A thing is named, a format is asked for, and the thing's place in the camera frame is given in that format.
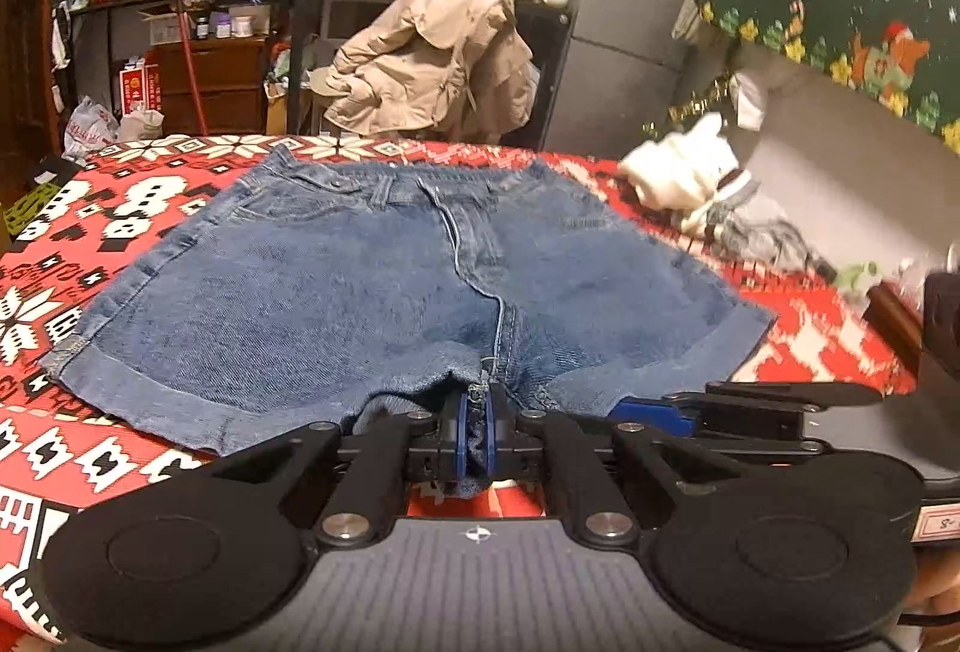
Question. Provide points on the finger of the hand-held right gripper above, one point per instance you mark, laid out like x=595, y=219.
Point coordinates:
x=645, y=413
x=750, y=451

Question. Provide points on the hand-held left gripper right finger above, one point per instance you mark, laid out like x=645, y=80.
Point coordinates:
x=487, y=434

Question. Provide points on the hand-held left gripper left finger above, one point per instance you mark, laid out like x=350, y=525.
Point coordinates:
x=459, y=434

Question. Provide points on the blue denim shorts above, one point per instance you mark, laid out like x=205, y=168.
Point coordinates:
x=337, y=292

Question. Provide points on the dark wooden furniture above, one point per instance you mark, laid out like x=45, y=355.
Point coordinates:
x=896, y=322

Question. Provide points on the grey cloth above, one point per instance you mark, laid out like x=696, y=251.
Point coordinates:
x=757, y=232

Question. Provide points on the white plush cloth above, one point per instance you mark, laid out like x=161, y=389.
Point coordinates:
x=675, y=172

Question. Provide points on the gold tinsel garland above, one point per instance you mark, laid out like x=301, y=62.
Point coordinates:
x=697, y=104

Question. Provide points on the white crumpled paper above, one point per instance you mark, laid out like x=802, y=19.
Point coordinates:
x=748, y=100

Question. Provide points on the grey refrigerator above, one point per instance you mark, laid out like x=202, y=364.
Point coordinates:
x=622, y=59

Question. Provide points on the beige jacket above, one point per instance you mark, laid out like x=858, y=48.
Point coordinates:
x=427, y=51

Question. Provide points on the red patterned blanket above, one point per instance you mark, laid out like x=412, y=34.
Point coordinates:
x=112, y=232

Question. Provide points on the wooden drawer cabinet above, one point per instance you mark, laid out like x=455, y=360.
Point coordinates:
x=217, y=82

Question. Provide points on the red white carton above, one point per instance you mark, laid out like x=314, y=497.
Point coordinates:
x=139, y=85

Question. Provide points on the white plastic bag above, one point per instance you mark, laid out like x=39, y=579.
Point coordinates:
x=90, y=127

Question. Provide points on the green plastic crate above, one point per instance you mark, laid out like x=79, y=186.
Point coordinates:
x=30, y=209

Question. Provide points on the cluttered wooden desk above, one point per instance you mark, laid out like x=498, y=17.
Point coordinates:
x=97, y=3

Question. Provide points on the brown wooden door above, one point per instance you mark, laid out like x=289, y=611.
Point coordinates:
x=30, y=21

